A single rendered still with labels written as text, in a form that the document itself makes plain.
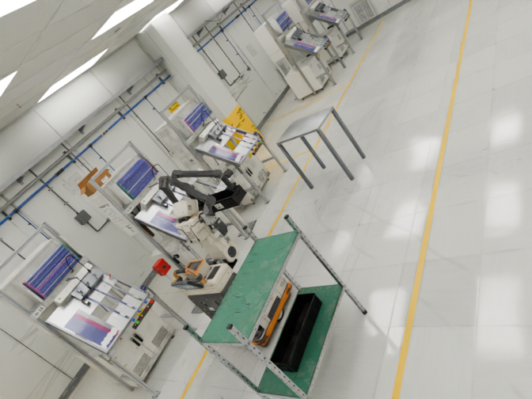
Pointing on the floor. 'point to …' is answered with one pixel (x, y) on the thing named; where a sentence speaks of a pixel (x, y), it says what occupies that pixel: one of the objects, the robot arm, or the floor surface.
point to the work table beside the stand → (309, 124)
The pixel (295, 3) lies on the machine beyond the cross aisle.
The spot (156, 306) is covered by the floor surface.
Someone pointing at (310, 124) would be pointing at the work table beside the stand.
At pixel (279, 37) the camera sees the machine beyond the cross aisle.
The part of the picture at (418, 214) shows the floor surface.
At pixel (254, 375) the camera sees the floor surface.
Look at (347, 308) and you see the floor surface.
